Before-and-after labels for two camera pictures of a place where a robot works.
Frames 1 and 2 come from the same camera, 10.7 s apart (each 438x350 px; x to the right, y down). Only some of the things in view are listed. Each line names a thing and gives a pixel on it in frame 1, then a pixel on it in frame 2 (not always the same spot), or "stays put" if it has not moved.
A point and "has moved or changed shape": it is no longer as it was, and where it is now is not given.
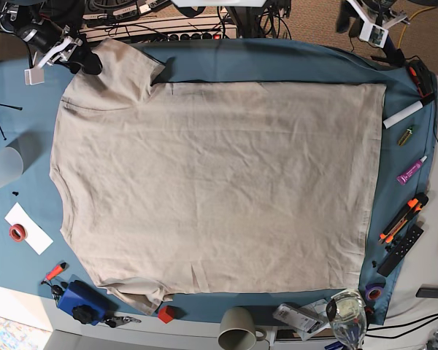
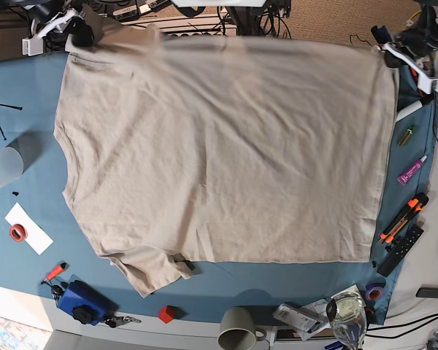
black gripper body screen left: (83, 57) → (82, 33)
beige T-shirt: (205, 188) has moved or changed shape
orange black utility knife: (414, 205) stays put
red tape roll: (17, 232) stays put
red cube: (166, 313) stays put
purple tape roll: (374, 291) stays put
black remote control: (400, 251) stays put
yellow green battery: (405, 136) stays put
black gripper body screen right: (346, 11) → (393, 61)
